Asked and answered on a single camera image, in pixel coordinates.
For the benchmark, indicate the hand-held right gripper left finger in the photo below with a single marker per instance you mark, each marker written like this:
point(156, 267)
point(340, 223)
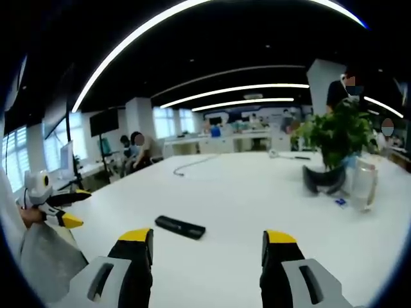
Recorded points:
point(135, 256)

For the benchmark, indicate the person's grey trouser leg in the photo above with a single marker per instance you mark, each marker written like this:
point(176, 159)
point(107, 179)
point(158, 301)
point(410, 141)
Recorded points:
point(48, 256)

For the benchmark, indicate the black wall monitor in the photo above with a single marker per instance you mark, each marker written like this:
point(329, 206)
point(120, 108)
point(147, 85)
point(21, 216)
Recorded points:
point(104, 122)

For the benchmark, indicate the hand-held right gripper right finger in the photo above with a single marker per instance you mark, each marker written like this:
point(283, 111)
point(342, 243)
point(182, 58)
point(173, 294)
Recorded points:
point(282, 256)

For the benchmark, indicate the person's left hand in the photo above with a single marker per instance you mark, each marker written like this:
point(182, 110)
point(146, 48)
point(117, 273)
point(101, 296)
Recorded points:
point(30, 218)

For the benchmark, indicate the white desktop monitor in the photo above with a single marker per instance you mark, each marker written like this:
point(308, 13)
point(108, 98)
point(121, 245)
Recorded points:
point(66, 160)

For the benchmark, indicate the green potted plant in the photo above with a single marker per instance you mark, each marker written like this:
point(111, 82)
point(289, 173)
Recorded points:
point(337, 134)

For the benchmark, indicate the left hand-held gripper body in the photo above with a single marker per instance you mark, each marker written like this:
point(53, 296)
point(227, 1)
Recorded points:
point(38, 189)

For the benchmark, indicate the black headset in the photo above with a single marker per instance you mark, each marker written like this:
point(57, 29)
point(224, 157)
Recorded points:
point(324, 181)

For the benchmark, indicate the white counter desk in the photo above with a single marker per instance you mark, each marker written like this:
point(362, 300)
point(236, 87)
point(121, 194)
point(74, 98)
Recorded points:
point(224, 142)

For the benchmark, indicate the black remote control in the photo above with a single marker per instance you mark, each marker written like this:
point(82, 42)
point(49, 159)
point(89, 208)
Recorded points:
point(180, 226)

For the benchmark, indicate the small blue packet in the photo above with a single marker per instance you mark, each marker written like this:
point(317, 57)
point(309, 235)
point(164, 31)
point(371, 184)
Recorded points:
point(341, 202)

